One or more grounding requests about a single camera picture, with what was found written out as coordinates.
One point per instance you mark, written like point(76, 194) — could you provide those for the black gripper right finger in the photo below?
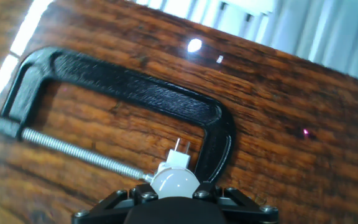
point(238, 203)

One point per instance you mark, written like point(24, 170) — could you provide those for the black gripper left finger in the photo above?
point(117, 205)

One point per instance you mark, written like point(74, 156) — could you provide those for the white LED light bulb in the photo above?
point(174, 183)

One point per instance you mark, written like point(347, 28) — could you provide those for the white lamp socket adapter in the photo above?
point(179, 157)

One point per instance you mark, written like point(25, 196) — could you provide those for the brown wooden board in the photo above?
point(291, 140)

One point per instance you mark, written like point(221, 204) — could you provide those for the black C-clamp with steel screw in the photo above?
point(135, 90)

